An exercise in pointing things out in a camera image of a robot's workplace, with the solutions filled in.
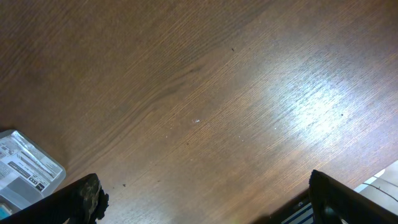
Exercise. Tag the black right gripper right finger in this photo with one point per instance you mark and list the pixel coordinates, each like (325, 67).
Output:
(333, 202)

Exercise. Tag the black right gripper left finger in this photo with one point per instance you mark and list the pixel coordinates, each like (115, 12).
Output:
(82, 202)

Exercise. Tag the clear plastic container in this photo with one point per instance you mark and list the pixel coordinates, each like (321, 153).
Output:
(28, 173)

